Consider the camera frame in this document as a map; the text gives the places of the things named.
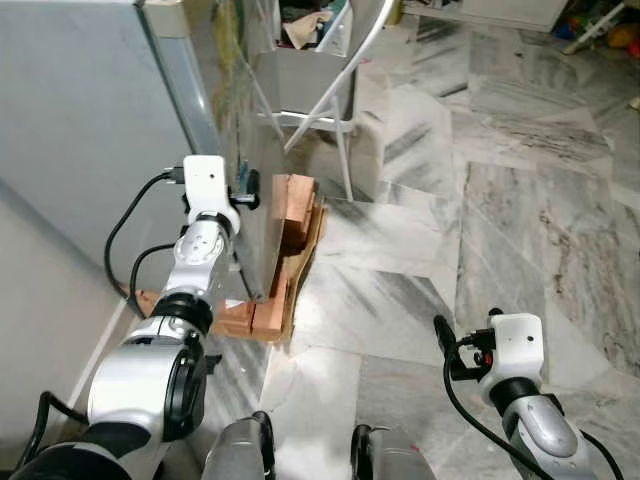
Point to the white metal folding chair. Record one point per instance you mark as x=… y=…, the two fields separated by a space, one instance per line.
x=345 y=80

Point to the white low cabinet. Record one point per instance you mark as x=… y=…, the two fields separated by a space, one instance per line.
x=490 y=10

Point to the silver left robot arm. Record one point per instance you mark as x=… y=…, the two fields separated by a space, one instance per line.
x=140 y=375

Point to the crumpled tan paper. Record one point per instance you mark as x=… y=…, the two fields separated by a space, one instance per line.
x=308 y=30

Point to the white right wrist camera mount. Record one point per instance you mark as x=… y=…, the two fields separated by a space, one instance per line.
x=515 y=345

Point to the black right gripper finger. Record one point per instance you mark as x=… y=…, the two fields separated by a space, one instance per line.
x=446 y=338

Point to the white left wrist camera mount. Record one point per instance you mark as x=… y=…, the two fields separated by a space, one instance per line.
x=207 y=185

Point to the silver right robot leg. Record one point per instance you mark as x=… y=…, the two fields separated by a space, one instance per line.
x=390 y=455

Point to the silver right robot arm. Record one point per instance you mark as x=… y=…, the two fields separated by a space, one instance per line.
x=545 y=430

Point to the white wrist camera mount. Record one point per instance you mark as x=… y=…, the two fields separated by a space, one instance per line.
x=515 y=345
x=207 y=185

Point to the grey storage bin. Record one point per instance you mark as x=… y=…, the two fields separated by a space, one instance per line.
x=300 y=80

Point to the grey steel fridge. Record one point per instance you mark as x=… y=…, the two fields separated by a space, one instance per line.
x=80 y=110

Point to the colourful toy pile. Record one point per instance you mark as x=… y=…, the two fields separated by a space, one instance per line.
x=610 y=30

